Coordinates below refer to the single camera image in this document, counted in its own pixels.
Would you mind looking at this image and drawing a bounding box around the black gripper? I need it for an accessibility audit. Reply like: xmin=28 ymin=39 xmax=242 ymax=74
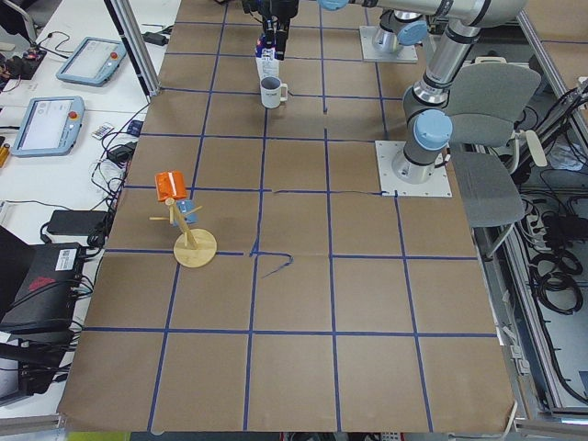
xmin=256 ymin=0 xmax=299 ymax=61

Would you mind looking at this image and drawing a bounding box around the blue white milk carton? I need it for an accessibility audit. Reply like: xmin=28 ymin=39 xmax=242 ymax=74
xmin=255 ymin=33 xmax=280 ymax=80

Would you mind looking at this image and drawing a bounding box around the white ceramic mug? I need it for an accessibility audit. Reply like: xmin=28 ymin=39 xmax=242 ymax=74
xmin=260 ymin=76 xmax=288 ymax=109

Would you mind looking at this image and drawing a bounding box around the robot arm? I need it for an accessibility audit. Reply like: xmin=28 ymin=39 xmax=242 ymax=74
xmin=242 ymin=1 xmax=428 ymax=61
xmin=362 ymin=1 xmax=526 ymax=185

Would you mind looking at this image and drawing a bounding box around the black power adapter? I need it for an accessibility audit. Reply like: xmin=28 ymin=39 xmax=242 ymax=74
xmin=142 ymin=32 xmax=169 ymax=46

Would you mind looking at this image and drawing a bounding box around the upper teach pendant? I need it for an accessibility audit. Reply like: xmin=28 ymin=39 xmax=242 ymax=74
xmin=56 ymin=37 xmax=127 ymax=87

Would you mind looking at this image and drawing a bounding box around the teach pendant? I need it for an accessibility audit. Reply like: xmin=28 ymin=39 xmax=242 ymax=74
xmin=56 ymin=37 xmax=127 ymax=87
xmin=10 ymin=96 xmax=85 ymax=157

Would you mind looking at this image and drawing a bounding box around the orange mug on stand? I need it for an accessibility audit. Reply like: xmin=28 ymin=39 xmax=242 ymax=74
xmin=154 ymin=170 xmax=187 ymax=202

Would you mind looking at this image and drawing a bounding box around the blue mug on stand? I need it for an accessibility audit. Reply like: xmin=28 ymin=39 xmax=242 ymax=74
xmin=176 ymin=198 xmax=201 ymax=224

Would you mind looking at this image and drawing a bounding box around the small remote control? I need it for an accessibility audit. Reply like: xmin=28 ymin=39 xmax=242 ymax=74
xmin=91 ymin=122 xmax=115 ymax=141

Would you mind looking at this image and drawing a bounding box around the grey office chair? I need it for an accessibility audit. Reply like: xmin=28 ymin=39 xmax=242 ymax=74
xmin=447 ymin=57 xmax=550 ymax=258

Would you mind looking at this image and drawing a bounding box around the wooden mug tree stand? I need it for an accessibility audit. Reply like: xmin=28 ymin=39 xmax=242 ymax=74
xmin=164 ymin=198 xmax=217 ymax=268

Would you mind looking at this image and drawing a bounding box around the lower teach pendant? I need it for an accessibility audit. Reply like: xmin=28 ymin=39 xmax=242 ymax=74
xmin=10 ymin=96 xmax=85 ymax=157

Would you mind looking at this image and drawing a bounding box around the large black power brick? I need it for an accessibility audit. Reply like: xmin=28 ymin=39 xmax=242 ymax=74
xmin=46 ymin=209 xmax=107 ymax=236

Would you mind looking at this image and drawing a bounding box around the black laptop computer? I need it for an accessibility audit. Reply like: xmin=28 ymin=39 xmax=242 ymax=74
xmin=1 ymin=228 xmax=85 ymax=342

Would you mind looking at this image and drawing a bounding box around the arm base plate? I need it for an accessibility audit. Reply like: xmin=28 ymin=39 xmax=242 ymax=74
xmin=375 ymin=141 xmax=452 ymax=198
xmin=359 ymin=26 xmax=418 ymax=64

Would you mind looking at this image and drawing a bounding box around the aluminium frame post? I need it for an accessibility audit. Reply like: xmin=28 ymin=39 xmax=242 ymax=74
xmin=104 ymin=0 xmax=161 ymax=97

